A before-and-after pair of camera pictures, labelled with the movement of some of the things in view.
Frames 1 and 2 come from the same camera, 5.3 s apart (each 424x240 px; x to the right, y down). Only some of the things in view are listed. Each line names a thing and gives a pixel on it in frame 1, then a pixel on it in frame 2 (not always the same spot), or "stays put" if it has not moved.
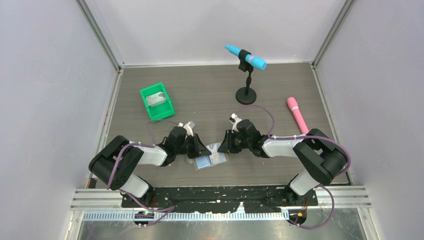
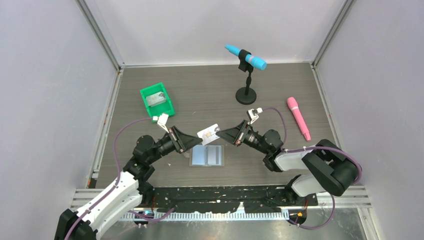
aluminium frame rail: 105,204 stays put
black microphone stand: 245,96 stays put
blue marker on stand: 252,60 stays put
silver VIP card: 216,156 to 209,134
